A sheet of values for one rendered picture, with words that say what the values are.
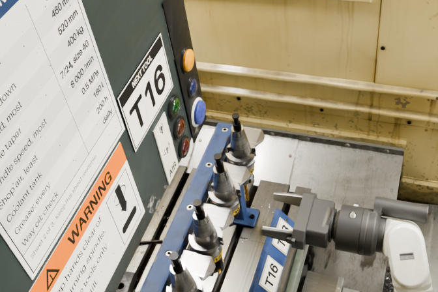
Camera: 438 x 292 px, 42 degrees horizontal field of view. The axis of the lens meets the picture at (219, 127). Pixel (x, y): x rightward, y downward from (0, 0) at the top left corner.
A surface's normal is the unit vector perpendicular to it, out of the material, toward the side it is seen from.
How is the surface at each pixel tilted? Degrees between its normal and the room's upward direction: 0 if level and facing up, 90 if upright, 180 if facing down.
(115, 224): 90
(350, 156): 25
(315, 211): 0
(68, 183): 90
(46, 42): 90
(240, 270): 0
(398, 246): 40
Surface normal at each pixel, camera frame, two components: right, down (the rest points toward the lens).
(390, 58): -0.32, 0.70
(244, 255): -0.12, -0.70
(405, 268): -0.30, -0.09
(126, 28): 0.94, 0.15
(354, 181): -0.24, -0.36
